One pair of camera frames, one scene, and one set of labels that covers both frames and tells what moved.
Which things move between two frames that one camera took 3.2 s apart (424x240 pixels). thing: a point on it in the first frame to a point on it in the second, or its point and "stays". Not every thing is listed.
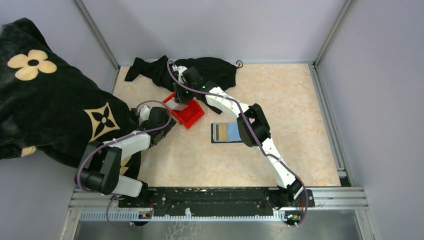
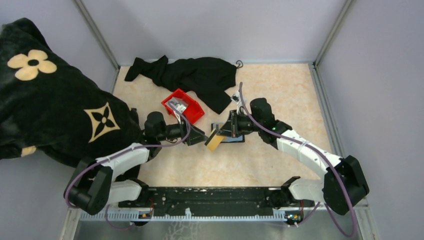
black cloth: (198, 74) stays
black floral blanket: (45, 104) stays
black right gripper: (179, 98) to (231, 128)
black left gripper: (171, 123) to (196, 135)
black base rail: (209, 202) stays
